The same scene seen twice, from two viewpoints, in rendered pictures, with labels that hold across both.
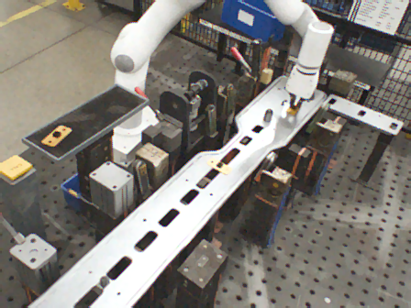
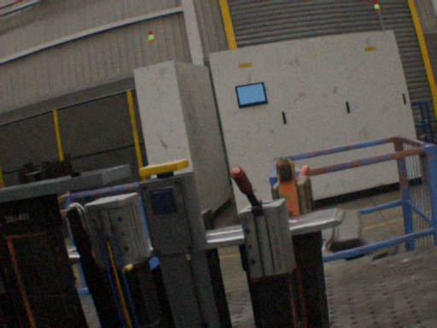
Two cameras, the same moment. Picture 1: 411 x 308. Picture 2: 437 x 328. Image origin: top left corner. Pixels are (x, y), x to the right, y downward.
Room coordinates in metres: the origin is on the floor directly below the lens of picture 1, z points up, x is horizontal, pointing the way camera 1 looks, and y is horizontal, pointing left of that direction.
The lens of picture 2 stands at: (1.03, 1.63, 1.21)
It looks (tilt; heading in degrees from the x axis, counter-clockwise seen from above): 3 degrees down; 254
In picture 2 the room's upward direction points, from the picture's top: 11 degrees counter-clockwise
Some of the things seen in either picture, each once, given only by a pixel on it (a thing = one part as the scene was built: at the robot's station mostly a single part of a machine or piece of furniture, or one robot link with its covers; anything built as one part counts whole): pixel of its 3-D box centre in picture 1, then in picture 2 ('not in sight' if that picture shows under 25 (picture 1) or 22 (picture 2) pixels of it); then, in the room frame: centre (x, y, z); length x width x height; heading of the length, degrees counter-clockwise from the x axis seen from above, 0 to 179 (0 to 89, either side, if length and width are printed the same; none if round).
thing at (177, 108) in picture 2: not in sight; (182, 125); (-1.63, -8.72, 1.22); 2.40 x 0.54 x 2.45; 64
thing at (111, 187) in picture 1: (113, 221); (136, 307); (0.82, 0.24, 0.90); 0.13 x 0.10 x 0.41; 60
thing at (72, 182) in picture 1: (82, 192); not in sight; (1.06, 0.42, 0.74); 0.11 x 0.10 x 0.09; 150
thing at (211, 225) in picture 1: (202, 211); not in sight; (0.96, -0.03, 0.84); 0.17 x 0.06 x 0.29; 60
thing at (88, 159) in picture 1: (96, 173); (56, 319); (0.99, 0.33, 0.92); 0.10 x 0.08 x 0.45; 150
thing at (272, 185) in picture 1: (266, 206); not in sight; (0.99, -0.25, 0.87); 0.12 x 0.09 x 0.35; 60
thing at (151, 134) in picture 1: (150, 173); (29, 316); (1.05, 0.16, 0.90); 0.05 x 0.05 x 0.40; 60
